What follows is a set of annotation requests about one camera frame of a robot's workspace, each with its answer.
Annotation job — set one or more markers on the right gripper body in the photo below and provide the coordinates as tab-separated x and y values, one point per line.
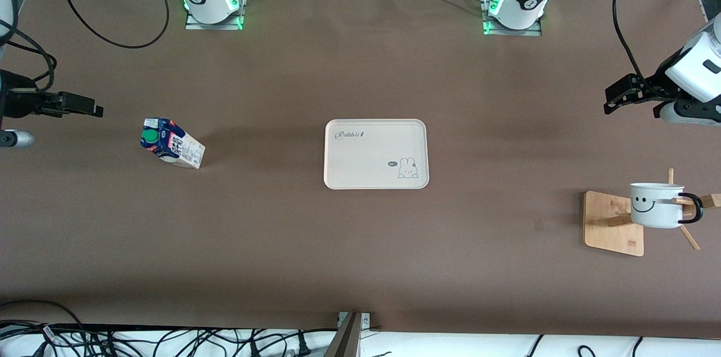
21	102

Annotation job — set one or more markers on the blue white milk carton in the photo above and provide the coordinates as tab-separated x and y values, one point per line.
180	148

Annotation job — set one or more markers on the wooden cup rack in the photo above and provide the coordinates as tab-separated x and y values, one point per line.
611	239

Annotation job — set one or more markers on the cream rabbit print tray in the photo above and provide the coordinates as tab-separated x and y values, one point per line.
372	160

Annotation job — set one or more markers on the grey metal camera bracket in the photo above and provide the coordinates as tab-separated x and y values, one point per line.
346	340

